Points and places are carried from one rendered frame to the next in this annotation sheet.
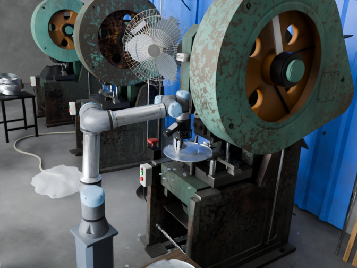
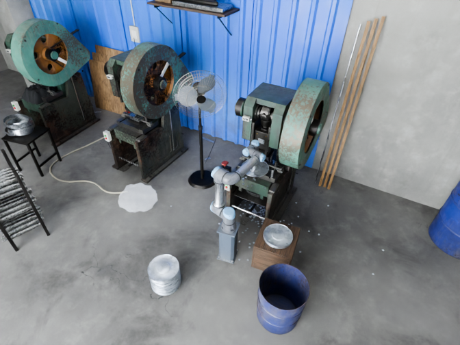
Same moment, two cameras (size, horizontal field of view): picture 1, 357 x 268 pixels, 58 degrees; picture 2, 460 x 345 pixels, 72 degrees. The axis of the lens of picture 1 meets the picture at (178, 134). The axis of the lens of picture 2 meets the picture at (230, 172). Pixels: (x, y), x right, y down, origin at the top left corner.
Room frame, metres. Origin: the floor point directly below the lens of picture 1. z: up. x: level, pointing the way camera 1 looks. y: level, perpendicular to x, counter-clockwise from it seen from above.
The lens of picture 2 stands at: (-0.32, 1.40, 2.84)
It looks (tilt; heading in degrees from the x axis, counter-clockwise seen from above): 40 degrees down; 331
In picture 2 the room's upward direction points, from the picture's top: 2 degrees clockwise
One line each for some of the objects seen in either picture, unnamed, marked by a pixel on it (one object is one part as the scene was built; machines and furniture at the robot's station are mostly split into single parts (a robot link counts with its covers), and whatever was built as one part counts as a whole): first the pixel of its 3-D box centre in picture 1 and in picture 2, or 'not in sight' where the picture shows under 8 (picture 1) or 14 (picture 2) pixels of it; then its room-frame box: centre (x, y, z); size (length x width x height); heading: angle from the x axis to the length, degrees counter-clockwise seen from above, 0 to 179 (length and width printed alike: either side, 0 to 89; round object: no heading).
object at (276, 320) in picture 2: not in sight; (280, 300); (0.67, 0.30, 0.24); 0.42 x 0.42 x 0.48
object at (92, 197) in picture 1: (93, 201); (228, 215); (1.45, 0.42, 0.62); 0.13 x 0.12 x 0.14; 21
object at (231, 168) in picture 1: (229, 161); (276, 165); (1.75, -0.30, 0.76); 0.17 x 0.06 x 0.10; 34
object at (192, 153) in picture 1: (187, 151); (254, 167); (1.79, -0.06, 0.79); 0.29 x 0.29 x 0.01
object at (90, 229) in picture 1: (93, 222); (228, 223); (1.45, 0.41, 0.50); 0.15 x 0.15 x 0.10
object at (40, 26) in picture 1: (82, 61); (59, 73); (4.95, 1.50, 0.87); 1.53 x 0.99 x 1.74; 127
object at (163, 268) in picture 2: not in sight; (163, 267); (1.44, 1.11, 0.25); 0.29 x 0.29 x 0.01
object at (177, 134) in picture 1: (182, 128); not in sight; (1.76, -0.02, 0.94); 0.09 x 0.08 x 0.12; 124
